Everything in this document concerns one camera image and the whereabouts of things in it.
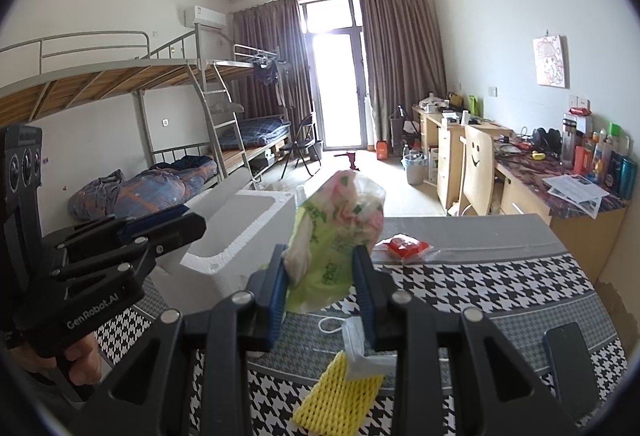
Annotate cluttered wooden desk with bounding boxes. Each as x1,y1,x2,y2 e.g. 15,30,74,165
412,103,516,217

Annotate black folding chair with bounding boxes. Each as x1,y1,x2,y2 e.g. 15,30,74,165
279,113,323,179

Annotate grey-brown curtain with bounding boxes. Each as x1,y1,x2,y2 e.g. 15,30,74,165
231,0,316,152
357,0,448,152

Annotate metal bunk ladder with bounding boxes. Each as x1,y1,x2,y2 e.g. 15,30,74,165
187,61,263,189

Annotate grey crumpled garment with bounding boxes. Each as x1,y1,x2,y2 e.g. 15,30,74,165
82,169,125,207

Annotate black smartphone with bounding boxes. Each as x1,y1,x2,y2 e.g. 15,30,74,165
542,322,601,422

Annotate yellow foam fruit net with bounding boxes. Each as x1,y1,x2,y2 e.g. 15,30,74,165
292,350,385,434

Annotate printed paper sheets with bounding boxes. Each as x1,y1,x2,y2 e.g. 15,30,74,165
542,173,608,219

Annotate white face mask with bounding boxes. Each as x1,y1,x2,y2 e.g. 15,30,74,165
319,315,398,379

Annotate white air conditioner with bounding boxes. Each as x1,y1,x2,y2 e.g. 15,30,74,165
182,6,227,29

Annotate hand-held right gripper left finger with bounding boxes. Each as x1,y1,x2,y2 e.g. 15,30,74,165
70,243,290,436

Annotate black folding cart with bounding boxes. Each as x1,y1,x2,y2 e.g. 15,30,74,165
389,105,423,152

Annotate green printed plastic bag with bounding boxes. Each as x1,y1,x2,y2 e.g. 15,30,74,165
282,170,387,314

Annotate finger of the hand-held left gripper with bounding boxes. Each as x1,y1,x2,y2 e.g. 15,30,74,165
44,205,188,263
50,213,207,284

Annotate small trash bin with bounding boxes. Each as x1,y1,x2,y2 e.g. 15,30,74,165
401,153,428,186

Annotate cartoon wall poster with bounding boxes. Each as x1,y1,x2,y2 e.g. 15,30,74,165
532,35,571,89

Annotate wooden smiley chair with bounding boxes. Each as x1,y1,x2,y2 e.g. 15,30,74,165
457,123,498,217

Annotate black headphones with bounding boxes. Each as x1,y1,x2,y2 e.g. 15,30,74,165
531,127,563,152

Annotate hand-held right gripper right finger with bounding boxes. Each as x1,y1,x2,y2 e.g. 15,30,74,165
351,245,583,436

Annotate metal bunk bed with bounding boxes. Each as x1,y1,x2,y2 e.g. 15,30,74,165
0,31,226,227
205,43,321,177

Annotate wooden desk with patterned top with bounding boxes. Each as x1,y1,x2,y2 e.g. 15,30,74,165
492,141,628,282

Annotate red snack packet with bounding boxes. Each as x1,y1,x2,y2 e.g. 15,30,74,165
374,233,431,264

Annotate blue plaid quilt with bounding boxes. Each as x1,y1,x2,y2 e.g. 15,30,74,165
67,156,218,222

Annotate person's left hand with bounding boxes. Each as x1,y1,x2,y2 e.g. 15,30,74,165
0,330,104,389

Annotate houndstooth table cloth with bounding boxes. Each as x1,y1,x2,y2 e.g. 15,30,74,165
95,213,628,436

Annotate small red stool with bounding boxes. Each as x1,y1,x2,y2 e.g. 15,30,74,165
335,150,361,172

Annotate row of toiletry bottles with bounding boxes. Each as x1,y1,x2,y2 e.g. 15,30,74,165
560,111,638,199

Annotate glass balcony door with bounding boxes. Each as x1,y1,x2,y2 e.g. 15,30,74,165
300,0,371,152

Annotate dark hanging clothes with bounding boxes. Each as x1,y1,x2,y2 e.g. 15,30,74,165
252,58,291,117

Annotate white foam box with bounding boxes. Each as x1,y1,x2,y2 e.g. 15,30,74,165
150,173,300,299

